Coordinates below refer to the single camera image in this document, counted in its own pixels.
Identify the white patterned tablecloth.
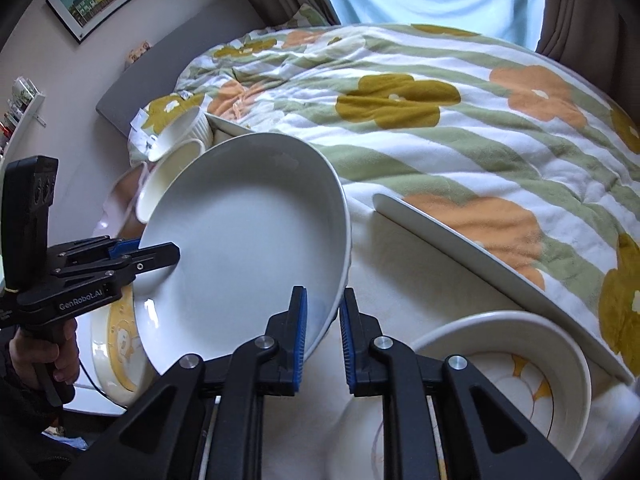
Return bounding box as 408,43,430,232
200,200,640,480

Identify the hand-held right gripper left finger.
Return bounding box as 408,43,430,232
65,286,308,480

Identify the person's left hand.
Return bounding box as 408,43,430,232
7,319,81,385

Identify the grey headboard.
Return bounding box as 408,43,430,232
95,0,268,138

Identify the white wall shelf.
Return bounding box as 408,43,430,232
0,77,48,161

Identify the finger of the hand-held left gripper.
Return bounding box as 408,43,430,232
52,242,181,293
46,236,142,267

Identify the white ribbed ramekin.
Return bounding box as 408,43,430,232
147,108,213,162

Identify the deep duck print plate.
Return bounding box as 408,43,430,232
411,310,594,467

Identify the large white oval dish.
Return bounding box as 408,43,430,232
132,132,352,376

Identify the floral pillow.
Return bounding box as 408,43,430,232
285,4,326,28

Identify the long white rectangular plate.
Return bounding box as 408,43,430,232
372,192,633,386

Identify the pink plate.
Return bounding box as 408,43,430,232
92,162,151,241

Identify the cream round bowl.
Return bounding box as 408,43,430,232
135,139,207,225

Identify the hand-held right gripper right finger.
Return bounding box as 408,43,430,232
339,287,583,480

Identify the floral striped blanket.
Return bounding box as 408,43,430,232
127,22,640,376

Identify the person's left forearm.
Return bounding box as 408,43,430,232
0,350,86,480

